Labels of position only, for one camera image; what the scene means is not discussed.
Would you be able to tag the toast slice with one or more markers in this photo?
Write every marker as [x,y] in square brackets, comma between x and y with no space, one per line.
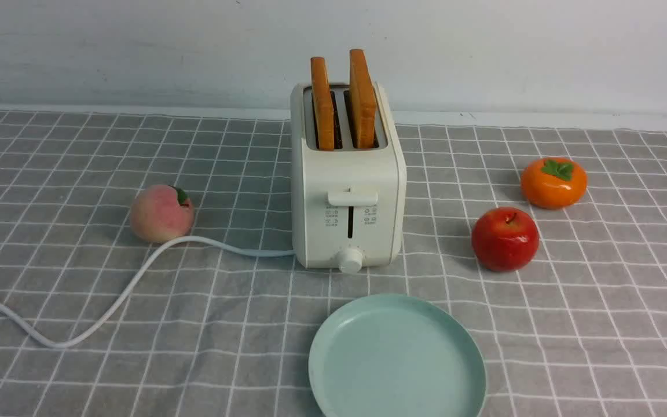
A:
[322,104]
[362,100]

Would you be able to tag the light green round plate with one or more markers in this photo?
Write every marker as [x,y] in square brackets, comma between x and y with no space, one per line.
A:
[395,355]

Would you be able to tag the white two-slot toaster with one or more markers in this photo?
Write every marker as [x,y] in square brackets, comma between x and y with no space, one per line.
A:
[348,204]

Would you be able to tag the red apple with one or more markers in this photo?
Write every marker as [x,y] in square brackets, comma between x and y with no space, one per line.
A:
[505,239]

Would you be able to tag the pink peach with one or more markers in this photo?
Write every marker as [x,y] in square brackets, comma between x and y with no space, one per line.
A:
[161,213]

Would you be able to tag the orange persimmon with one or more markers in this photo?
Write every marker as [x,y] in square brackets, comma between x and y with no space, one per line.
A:
[553,183]

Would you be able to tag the grey checked tablecloth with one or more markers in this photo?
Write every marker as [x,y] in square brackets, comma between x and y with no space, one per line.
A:
[579,331]

